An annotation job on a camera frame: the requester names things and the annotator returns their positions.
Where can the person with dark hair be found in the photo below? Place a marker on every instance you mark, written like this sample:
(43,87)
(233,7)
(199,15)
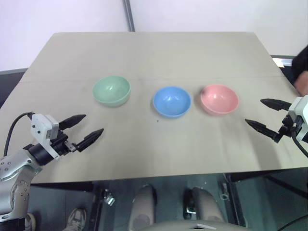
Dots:
(300,67)

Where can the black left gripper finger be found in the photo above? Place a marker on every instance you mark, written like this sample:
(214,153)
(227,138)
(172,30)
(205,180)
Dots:
(90,139)
(72,120)

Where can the grey left robot leg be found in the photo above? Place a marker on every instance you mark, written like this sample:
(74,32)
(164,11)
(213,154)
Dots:
(143,207)

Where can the green bowl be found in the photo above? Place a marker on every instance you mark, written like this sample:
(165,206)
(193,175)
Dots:
(106,95)

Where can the blue bowl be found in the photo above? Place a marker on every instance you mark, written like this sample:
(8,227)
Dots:
(172,103)

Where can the grey robot leg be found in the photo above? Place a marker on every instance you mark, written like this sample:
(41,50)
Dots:
(143,207)
(208,207)

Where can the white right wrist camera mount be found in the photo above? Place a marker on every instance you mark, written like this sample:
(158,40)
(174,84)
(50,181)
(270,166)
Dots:
(299,108)

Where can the grey right robot leg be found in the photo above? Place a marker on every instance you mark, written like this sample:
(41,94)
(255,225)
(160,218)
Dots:
(208,207)

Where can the grey vertical wall post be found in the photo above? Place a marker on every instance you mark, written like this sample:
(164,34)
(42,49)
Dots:
(128,14)

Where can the red bowl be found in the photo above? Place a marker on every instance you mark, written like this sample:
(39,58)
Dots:
(219,101)

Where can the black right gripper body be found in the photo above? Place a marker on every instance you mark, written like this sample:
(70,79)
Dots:
(287,127)

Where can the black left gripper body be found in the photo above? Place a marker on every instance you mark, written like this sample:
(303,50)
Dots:
(60,142)

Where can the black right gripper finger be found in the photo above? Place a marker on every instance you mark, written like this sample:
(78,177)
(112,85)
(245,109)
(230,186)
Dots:
(263,130)
(276,104)

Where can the grey sneaker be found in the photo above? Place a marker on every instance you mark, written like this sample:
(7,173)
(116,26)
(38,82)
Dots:
(30,222)
(77,217)

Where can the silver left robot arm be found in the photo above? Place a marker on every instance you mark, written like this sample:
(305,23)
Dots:
(14,168)

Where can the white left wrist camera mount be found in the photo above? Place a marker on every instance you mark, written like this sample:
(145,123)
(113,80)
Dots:
(41,126)

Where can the white and dark box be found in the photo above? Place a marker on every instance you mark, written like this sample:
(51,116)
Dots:
(282,61)

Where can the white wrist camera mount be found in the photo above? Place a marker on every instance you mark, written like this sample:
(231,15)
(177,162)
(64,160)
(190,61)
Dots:
(299,108)
(41,126)

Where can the grey robot torso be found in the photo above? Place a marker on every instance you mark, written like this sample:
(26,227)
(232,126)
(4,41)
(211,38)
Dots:
(190,227)

